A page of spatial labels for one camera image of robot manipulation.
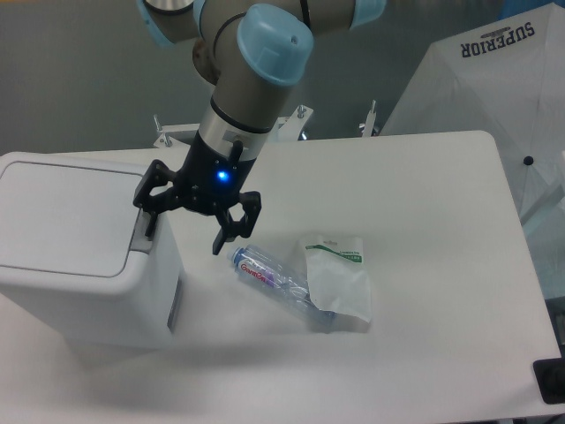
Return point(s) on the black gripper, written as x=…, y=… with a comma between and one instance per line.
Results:
x=207, y=183

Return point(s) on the clear plastic water bottle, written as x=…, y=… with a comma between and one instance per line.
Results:
x=278, y=281

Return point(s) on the white push-button trash can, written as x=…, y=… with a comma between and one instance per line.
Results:
x=79, y=256

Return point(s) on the white and green plastic pouch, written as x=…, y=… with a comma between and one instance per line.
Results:
x=337, y=279

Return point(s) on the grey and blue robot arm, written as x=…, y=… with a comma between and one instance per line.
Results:
x=253, y=54

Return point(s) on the white Superior umbrella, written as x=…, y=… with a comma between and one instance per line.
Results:
x=506, y=79

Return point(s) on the black device at table edge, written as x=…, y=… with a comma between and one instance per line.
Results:
x=550, y=378

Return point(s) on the white metal mounting frame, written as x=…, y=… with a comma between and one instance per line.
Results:
x=287, y=128

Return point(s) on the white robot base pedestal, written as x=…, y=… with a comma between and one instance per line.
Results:
x=203, y=62

